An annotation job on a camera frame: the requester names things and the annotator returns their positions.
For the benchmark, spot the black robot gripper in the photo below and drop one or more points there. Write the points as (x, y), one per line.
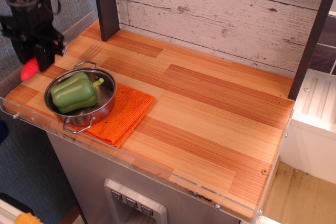
(28, 28)

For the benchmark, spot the red handled metal fork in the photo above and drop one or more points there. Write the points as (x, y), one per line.
(29, 69)

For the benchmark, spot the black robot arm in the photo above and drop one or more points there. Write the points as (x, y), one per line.
(20, 4)

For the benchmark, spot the stainless steel pot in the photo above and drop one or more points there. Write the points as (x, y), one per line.
(79, 120)

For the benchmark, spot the green toy bell pepper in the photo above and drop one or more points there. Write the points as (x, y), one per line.
(77, 92)

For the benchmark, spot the clear acrylic edge guard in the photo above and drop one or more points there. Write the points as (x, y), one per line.
(222, 159)

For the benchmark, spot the orange folded cloth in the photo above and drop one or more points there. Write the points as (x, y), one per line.
(130, 107)

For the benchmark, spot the silver toy fridge cabinet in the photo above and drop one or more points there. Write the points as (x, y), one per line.
(108, 191)

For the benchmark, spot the yellow object bottom left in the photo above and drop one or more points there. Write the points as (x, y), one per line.
(26, 218)

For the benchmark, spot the white toy sink unit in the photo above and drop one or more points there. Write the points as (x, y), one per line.
(309, 145)

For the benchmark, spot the dark left shelf post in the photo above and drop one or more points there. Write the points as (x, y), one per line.
(108, 18)

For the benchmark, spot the dark shelf post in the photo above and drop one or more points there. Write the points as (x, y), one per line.
(108, 18)
(314, 36)

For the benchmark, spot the dark right shelf post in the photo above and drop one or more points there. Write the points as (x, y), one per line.
(314, 36)

